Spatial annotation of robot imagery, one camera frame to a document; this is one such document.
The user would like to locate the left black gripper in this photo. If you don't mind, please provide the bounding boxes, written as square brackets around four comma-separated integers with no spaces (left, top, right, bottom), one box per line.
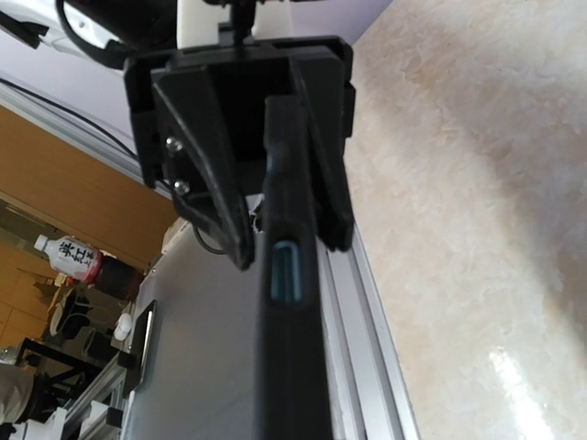
[124,37,356,270]

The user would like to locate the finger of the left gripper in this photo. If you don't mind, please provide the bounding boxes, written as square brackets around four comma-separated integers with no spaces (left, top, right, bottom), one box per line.
[290,49,353,251]

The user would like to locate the black phone case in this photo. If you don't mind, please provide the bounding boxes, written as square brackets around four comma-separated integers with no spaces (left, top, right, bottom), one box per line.
[256,95,333,439]

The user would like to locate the black phone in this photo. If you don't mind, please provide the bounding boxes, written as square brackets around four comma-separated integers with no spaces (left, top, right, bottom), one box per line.
[270,240,302,305]

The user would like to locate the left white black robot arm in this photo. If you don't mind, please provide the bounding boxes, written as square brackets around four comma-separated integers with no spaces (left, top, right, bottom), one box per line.
[1,1,355,270]

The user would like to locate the bottle with red label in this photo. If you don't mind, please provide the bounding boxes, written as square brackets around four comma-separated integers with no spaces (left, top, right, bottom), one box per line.
[34,235,144,302]

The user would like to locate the front aluminium rail base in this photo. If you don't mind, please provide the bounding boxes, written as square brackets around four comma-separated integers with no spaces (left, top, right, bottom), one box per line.
[1,80,420,439]

